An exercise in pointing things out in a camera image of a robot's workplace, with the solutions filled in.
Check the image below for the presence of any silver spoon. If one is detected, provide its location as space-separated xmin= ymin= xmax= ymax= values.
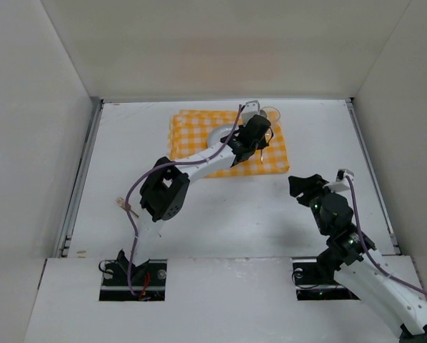
xmin=258 ymin=127 xmax=274 ymax=164

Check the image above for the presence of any clear drinking glass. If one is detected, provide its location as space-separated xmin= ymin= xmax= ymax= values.
xmin=261 ymin=106 xmax=281 ymax=126

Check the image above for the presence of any white ceramic plate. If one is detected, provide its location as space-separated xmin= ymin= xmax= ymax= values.
xmin=207 ymin=124 xmax=242 ymax=148

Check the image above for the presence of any yellow white checkered cloth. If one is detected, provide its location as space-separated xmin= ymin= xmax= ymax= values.
xmin=168 ymin=109 xmax=290 ymax=178

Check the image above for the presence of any copper fork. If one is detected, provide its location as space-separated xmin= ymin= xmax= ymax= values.
xmin=116 ymin=197 xmax=139 ymax=218

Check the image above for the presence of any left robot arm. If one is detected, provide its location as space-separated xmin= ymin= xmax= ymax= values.
xmin=121 ymin=112 xmax=272 ymax=278

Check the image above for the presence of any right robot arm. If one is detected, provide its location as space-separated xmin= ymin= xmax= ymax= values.
xmin=288 ymin=169 xmax=427 ymax=342

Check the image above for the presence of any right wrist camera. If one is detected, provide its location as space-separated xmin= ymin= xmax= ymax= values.
xmin=323 ymin=169 xmax=354 ymax=193

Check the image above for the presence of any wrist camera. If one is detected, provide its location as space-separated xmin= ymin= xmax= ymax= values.
xmin=323 ymin=169 xmax=354 ymax=193
xmin=241 ymin=100 xmax=261 ymax=126

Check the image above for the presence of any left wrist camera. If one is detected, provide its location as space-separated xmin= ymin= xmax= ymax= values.
xmin=241 ymin=100 xmax=261 ymax=126

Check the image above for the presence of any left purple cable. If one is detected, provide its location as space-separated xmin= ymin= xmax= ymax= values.
xmin=124 ymin=104 xmax=243 ymax=297

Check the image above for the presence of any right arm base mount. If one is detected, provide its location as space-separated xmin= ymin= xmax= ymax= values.
xmin=291 ymin=250 xmax=359 ymax=301

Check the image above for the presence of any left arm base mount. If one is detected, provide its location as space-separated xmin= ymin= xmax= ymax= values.
xmin=98 ymin=250 xmax=168 ymax=302

